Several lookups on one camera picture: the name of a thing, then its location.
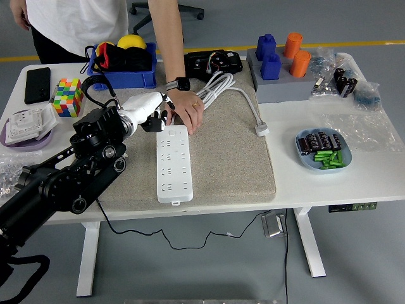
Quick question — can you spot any colourful puzzle cube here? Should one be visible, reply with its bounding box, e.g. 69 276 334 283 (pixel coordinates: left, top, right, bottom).
52 77 85 118

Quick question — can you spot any empty clear plastic bag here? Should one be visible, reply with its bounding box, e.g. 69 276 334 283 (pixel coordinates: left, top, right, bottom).
321 110 405 153

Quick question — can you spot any thin black adapter cord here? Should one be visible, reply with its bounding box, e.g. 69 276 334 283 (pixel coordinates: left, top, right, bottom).
96 198 273 251

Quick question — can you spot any grey block holder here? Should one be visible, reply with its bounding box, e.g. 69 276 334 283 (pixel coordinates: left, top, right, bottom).
246 47 320 105

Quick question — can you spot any white wall socket panel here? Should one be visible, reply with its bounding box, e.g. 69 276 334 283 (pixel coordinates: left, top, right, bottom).
5 108 44 146

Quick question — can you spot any light blue plate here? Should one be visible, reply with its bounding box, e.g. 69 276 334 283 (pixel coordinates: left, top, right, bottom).
295 127 352 174

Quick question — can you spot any person's left hand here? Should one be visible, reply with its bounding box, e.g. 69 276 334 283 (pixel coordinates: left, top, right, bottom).
164 89 205 136

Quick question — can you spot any white table leg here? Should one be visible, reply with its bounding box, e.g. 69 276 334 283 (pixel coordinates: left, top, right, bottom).
75 221 102 298
292 207 327 279

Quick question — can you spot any black floor cable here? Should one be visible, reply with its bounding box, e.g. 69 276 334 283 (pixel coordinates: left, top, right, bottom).
283 208 289 304

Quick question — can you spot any white cover plate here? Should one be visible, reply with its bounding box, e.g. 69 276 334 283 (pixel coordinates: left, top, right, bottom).
36 103 60 142

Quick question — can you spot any black capacitor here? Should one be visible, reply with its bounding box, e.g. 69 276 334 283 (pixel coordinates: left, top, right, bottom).
306 134 321 151
328 134 344 151
298 137 313 156
316 132 332 150

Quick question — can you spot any purple tray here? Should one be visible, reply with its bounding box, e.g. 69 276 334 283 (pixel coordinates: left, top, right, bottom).
0 109 54 152

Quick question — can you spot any black table control panel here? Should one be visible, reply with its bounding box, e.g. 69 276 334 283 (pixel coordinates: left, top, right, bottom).
328 201 378 213

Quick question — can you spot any bag of black capacitors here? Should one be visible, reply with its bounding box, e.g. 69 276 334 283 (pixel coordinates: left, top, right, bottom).
333 67 360 99

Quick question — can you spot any black smartphone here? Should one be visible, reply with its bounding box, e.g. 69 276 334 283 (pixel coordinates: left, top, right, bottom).
24 66 52 105

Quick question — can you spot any blue plastic block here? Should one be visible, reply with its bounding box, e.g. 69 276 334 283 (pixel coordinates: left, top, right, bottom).
261 53 282 80
256 34 278 61

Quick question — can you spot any black office chair base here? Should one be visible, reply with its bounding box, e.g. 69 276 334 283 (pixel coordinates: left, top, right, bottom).
128 2 206 44

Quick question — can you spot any beige mat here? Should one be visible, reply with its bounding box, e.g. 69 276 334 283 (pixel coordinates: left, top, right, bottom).
84 60 278 212

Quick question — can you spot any black wristwatch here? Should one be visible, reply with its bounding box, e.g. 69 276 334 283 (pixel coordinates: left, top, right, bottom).
165 77 191 92

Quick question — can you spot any clear bag of metal parts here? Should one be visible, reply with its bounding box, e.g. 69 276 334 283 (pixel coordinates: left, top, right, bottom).
308 74 342 101

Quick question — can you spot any white power strip cable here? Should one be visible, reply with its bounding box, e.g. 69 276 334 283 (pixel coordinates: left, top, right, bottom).
170 71 271 137

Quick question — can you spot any black drawstring pouch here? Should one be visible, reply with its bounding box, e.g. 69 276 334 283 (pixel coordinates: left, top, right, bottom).
84 41 153 74

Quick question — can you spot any orange cylinder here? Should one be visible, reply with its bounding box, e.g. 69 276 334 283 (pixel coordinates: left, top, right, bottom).
290 49 313 79
283 32 304 60

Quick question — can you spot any black electronic device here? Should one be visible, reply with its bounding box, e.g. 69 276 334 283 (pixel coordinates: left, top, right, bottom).
183 49 244 80

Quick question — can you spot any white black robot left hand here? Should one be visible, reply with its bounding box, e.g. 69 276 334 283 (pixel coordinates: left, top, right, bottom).
121 91 177 134

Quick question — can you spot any white power strip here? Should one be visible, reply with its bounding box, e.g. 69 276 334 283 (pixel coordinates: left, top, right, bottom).
156 124 194 205

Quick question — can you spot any silver floor box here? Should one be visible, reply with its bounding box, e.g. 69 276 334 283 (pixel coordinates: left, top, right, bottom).
261 212 288 238

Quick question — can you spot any yellow ball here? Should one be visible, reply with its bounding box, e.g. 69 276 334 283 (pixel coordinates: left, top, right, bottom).
116 34 148 51

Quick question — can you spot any clear bag of blue components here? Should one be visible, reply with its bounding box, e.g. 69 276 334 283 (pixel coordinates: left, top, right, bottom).
309 46 338 75
351 81 385 112

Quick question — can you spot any blue plastic bin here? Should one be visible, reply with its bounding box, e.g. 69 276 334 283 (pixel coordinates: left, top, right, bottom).
87 42 158 91

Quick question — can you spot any person's right hand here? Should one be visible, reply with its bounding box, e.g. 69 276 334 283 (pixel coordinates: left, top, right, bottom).
9 0 32 32

